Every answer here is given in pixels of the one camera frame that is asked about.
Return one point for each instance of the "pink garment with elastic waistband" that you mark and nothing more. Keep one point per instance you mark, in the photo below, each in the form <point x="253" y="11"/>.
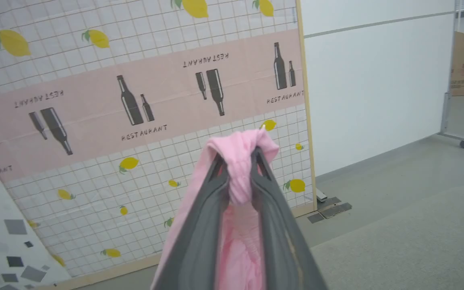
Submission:
<point x="240" y="177"/>

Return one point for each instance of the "lemon and bottle print backdrop panel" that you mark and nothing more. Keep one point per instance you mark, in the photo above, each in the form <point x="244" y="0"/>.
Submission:
<point x="95" y="100"/>

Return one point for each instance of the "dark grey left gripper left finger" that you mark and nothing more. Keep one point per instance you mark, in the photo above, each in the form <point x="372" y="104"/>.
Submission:
<point x="204" y="225"/>

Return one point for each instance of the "dark metal floor base plates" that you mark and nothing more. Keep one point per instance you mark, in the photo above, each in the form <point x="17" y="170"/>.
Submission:
<point x="332" y="209"/>

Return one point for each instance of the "white partition board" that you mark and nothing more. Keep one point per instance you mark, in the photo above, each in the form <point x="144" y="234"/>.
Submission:
<point x="377" y="88"/>

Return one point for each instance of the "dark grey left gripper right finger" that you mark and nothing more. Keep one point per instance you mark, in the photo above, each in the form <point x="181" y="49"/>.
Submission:
<point x="274" y="233"/>

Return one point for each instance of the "grey partition stand with caster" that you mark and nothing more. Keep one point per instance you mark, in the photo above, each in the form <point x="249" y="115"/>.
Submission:
<point x="446" y="121"/>

